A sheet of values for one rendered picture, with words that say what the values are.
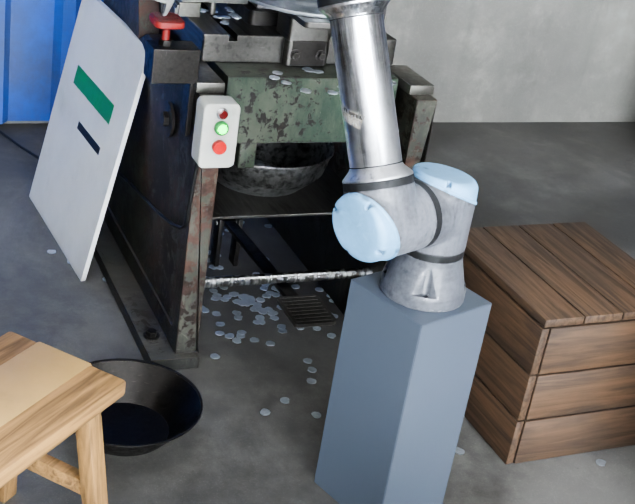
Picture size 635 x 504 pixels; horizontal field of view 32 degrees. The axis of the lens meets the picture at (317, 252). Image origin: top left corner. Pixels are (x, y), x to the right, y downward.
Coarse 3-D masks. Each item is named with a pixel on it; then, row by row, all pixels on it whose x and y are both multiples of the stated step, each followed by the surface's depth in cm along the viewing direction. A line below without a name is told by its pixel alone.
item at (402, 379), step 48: (384, 336) 195; (432, 336) 190; (480, 336) 201; (336, 384) 207; (384, 384) 197; (432, 384) 197; (336, 432) 210; (384, 432) 199; (432, 432) 204; (336, 480) 213; (384, 480) 202; (432, 480) 212
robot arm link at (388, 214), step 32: (320, 0) 175; (352, 0) 171; (384, 0) 174; (352, 32) 174; (384, 32) 176; (352, 64) 175; (384, 64) 176; (352, 96) 176; (384, 96) 176; (352, 128) 177; (384, 128) 176; (352, 160) 179; (384, 160) 177; (352, 192) 178; (384, 192) 176; (416, 192) 181; (352, 224) 178; (384, 224) 174; (416, 224) 179; (352, 256) 181; (384, 256) 178
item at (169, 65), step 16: (160, 48) 217; (176, 48) 219; (192, 48) 220; (144, 64) 223; (160, 64) 218; (176, 64) 220; (192, 64) 221; (160, 80) 220; (176, 80) 221; (192, 80) 222; (192, 96) 225; (192, 112) 227
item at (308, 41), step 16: (288, 16) 234; (304, 16) 225; (288, 32) 235; (304, 32) 236; (320, 32) 237; (288, 48) 237; (304, 48) 238; (320, 48) 239; (288, 64) 238; (304, 64) 239; (320, 64) 241
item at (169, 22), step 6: (156, 12) 219; (168, 12) 220; (150, 18) 218; (156, 18) 216; (162, 18) 216; (168, 18) 217; (174, 18) 217; (180, 18) 218; (156, 24) 215; (162, 24) 214; (168, 24) 215; (174, 24) 215; (180, 24) 216; (162, 30) 218; (168, 30) 218; (162, 36) 219; (168, 36) 219
